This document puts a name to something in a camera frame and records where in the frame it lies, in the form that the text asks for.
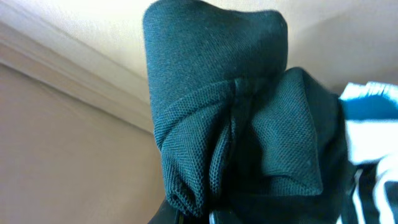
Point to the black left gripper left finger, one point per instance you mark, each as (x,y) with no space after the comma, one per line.
(167,214)

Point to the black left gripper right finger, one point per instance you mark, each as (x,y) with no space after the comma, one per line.
(223,217)

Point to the black polo shirt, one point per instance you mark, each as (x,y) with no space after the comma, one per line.
(236,129)

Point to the white shirt black print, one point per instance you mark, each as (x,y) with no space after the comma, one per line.
(372,149)

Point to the dark blue folded garment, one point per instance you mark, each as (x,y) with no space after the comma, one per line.
(373,107)

